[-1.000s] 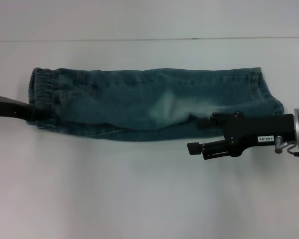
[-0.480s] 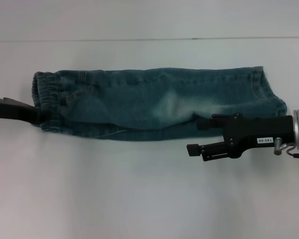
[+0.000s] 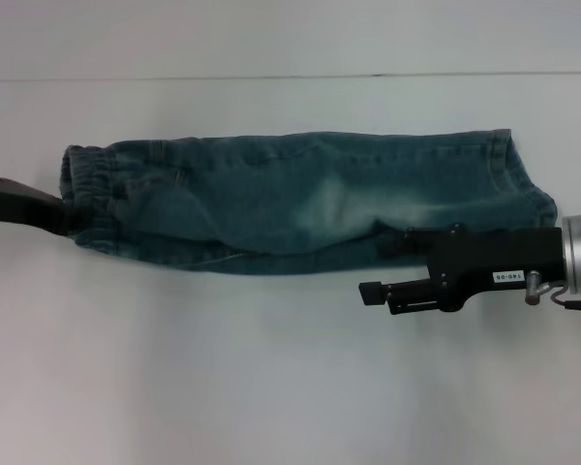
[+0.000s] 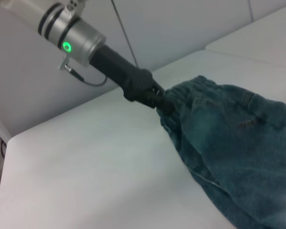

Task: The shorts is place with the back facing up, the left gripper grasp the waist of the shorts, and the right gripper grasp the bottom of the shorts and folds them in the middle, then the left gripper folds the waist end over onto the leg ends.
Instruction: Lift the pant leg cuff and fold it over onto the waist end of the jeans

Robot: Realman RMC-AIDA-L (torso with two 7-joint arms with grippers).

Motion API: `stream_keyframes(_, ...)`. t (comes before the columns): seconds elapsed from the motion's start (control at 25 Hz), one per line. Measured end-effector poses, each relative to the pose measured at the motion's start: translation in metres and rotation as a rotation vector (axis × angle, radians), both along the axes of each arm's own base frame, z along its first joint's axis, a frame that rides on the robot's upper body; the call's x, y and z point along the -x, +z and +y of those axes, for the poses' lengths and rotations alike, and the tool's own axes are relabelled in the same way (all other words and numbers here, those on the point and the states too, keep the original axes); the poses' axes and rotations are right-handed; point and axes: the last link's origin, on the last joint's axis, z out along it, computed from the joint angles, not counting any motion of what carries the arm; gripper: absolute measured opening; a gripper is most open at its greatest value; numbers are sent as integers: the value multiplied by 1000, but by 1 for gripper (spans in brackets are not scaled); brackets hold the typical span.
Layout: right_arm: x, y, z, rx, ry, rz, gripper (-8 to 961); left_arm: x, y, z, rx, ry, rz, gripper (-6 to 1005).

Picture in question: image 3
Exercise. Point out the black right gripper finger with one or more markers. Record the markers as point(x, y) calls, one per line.
point(414, 249)
point(409, 295)

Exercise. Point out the blue denim shorts basketball print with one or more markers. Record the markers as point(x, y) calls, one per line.
point(271, 203)

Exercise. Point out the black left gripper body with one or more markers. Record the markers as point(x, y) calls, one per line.
point(19, 206)

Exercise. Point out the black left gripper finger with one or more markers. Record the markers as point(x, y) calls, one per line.
point(70, 222)

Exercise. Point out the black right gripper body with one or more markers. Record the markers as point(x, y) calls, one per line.
point(494, 257)

